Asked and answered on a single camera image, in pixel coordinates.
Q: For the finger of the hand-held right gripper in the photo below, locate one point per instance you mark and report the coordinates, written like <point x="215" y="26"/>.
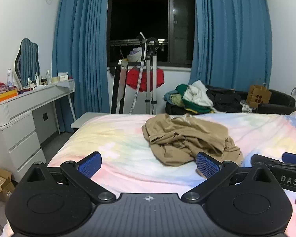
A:
<point x="294" y="158"/>
<point x="264" y="159"/>

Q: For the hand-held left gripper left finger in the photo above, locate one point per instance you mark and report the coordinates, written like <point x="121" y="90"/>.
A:
<point x="90" y="165"/>

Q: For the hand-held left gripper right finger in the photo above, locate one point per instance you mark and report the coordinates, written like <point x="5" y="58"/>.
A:
<point x="207" y="166"/>

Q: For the tan pants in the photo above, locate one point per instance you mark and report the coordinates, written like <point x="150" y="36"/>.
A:
<point x="187" y="138"/>

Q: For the pastel tie-dye bedsheet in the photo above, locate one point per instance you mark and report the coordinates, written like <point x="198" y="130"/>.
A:
<point x="108" y="143"/>

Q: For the grey bed bench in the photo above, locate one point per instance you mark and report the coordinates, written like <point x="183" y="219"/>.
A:
<point x="88" y="119"/>

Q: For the black sofa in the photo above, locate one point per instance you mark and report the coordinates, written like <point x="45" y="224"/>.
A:
<point x="276" y="101"/>

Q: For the brown paper bag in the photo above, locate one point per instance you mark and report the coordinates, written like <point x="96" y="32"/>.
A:
<point x="258" y="97"/>

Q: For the black garment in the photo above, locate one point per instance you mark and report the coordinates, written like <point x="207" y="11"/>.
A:
<point x="224" y="98"/>

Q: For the white garment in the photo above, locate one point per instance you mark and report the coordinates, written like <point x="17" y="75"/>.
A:
<point x="197" y="95"/>

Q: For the white vanity desk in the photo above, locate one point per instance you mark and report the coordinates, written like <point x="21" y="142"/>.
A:
<point x="19" y="128"/>

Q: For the green garment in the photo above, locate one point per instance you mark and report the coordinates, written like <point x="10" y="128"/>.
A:
<point x="181" y="90"/>

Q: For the white tissue box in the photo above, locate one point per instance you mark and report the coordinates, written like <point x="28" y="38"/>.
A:
<point x="64" y="77"/>

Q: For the cardboard box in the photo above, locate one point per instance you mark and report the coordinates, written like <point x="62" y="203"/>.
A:
<point x="0" y="185"/>

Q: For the red garment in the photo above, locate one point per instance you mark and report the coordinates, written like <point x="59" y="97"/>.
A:
<point x="135" y="80"/>

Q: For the small white bottle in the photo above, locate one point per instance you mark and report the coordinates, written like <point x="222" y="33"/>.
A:
<point x="48" y="77"/>

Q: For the garment steamer stand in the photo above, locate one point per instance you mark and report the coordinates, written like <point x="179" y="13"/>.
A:
<point x="149" y="79"/>

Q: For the orange box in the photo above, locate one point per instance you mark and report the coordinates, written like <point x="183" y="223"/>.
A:
<point x="3" y="96"/>

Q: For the blue curtain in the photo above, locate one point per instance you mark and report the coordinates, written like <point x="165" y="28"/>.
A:
<point x="231" y="29"/>
<point x="81" y="54"/>

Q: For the white spray bottle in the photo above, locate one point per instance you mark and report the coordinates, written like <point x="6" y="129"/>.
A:
<point x="10" y="77"/>

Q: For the dark window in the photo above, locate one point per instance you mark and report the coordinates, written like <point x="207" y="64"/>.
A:
<point x="138" y="17"/>

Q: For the wavy frame mirror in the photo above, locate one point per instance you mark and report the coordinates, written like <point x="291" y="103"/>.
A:
<point x="27" y="59"/>

